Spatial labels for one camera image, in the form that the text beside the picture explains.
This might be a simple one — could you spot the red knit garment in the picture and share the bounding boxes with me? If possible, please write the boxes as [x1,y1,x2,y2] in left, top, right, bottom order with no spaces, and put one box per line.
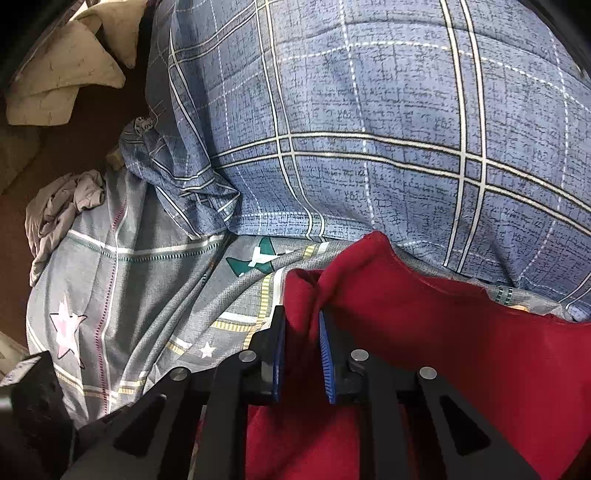
[221,233,590,479]

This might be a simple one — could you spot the grey star-patterned bed sheet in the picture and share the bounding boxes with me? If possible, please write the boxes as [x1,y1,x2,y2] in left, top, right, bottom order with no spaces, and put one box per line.
[25,168,574,428]

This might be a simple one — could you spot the grey crumpled garment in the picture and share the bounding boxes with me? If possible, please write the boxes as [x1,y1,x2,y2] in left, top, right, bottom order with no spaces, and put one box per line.
[24,170,104,287]

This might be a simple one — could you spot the blue plaid quilt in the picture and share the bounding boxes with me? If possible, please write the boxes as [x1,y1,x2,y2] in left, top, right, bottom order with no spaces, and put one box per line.
[120,1,590,321]

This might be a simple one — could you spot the beige crumpled cloth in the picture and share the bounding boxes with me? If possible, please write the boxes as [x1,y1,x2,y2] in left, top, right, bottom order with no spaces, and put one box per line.
[5,1,147,126]

